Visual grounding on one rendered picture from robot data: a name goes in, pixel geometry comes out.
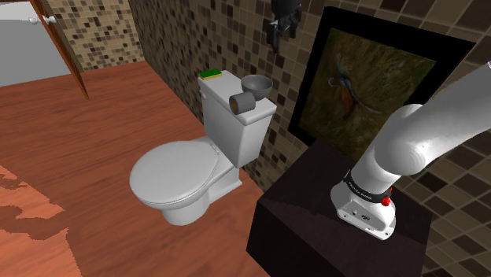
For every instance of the dark robot stand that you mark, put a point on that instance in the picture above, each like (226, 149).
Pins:
(299, 214)

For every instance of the green and yellow sponge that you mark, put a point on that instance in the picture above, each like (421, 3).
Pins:
(210, 74)

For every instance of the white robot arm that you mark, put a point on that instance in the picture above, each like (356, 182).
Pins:
(422, 134)

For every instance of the white toilet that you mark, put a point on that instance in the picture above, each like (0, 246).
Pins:
(172, 172)

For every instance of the black-framed bird wall picture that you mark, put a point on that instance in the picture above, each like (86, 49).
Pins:
(364, 96)

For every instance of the grey toilet paper roll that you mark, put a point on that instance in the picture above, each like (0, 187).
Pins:
(243, 103)

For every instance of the grey bowl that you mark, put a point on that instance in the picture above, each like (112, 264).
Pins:
(257, 87)

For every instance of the brown wooden door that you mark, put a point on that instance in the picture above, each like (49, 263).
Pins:
(61, 50)

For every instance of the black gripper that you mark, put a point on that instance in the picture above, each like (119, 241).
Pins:
(288, 13)

